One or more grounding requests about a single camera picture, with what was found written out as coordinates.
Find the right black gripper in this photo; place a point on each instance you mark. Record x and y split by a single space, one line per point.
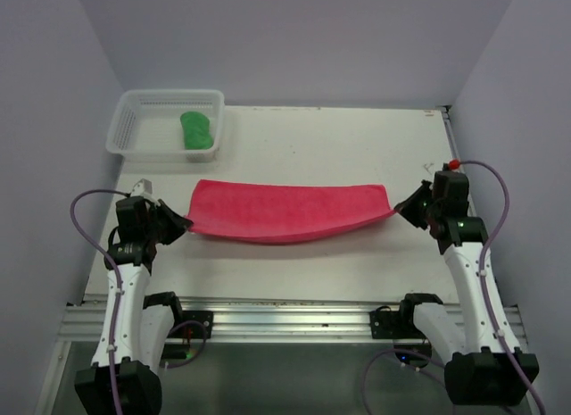
407 209

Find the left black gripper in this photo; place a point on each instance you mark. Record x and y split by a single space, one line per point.
177 224

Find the pink towel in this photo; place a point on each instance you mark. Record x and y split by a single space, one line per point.
271 214

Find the green towel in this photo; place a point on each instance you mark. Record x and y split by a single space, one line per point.
196 131

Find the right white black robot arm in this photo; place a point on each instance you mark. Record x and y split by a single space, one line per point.
483 362

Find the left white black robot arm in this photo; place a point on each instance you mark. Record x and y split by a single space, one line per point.
123 376

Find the white plastic basket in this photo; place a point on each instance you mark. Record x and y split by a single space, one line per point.
146 125

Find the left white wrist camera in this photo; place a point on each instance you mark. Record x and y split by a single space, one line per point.
143 188

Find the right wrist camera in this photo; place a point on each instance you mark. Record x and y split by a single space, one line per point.
454 164

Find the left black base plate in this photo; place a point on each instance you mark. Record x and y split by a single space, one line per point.
201 325

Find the aluminium mounting rail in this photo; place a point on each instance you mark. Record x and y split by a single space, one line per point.
241 321

